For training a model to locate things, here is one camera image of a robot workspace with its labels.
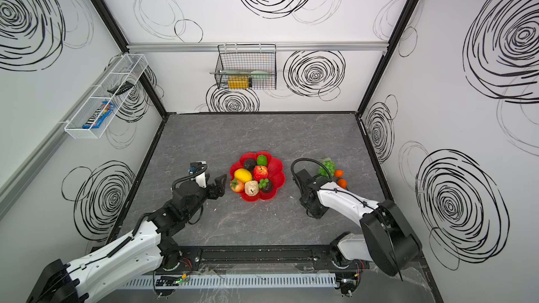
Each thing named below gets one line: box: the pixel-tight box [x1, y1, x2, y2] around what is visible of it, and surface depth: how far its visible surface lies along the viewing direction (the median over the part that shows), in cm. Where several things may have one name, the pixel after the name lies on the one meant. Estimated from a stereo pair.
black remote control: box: [106, 80, 135, 96], surface depth 82 cm
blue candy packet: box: [82, 101, 117, 130], surface depth 72 cm
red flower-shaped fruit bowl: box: [229, 151, 286, 203], surface depth 91 cm
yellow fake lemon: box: [233, 168, 253, 184], surface depth 92 cm
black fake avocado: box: [243, 158, 257, 172], surface depth 93 cm
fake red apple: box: [253, 165, 269, 182], surface depth 91 cm
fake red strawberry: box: [229, 178, 245, 193], surface depth 84 cm
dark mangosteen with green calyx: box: [258, 178, 274, 193], surface depth 88 cm
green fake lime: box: [256, 154, 268, 167], surface depth 96 cm
